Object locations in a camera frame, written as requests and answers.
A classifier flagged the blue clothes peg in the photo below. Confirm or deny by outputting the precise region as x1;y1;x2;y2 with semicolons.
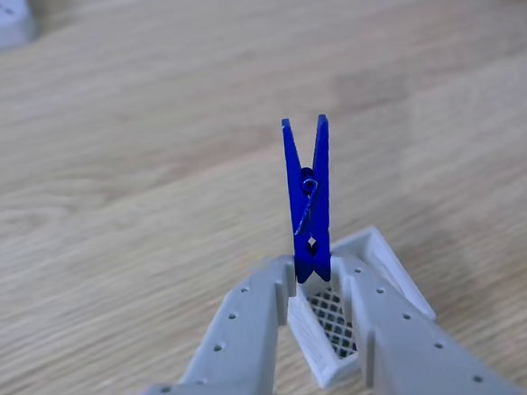
280;114;342;286

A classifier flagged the small white mesh crate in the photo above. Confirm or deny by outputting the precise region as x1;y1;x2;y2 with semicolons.
282;221;442;391

